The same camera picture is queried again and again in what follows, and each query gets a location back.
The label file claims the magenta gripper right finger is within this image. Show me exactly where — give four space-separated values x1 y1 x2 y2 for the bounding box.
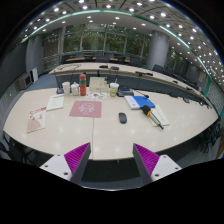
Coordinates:
132 143 183 186

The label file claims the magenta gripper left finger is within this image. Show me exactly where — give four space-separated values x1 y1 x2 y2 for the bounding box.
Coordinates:
39 142 92 184

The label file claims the black computer mouse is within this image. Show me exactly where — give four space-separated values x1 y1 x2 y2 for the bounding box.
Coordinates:
119 112 127 124

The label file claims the pink mouse pad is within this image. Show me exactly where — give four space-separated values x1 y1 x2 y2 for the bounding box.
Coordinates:
70 101 102 118

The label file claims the light green paper sheet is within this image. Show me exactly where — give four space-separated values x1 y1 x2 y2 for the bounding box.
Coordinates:
150 105 170 126

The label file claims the pink illustrated booklet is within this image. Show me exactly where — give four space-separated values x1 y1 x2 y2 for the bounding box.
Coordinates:
27 107 46 133

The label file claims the white paper sheet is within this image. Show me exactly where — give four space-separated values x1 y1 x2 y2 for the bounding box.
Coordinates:
46 94 64 111

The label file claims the colourful sticker sheet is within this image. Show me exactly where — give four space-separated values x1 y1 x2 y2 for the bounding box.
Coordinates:
86 92 107 100

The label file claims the black desk telephone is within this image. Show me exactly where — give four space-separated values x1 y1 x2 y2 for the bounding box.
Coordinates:
117 88 134 97

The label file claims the white lidded cup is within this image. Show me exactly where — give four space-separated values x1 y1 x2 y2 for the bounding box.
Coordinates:
71 82 79 96

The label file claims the white mug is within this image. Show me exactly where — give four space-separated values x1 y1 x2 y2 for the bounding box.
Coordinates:
62 82 70 96

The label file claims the beige cardboard box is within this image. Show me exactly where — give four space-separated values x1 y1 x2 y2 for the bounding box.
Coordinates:
89 77 109 92

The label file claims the green paper cup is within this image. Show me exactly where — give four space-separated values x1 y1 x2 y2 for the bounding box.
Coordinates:
110 83 119 97

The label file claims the red thermos bottle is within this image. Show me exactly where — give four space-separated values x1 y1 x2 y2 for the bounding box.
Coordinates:
79 74 86 96

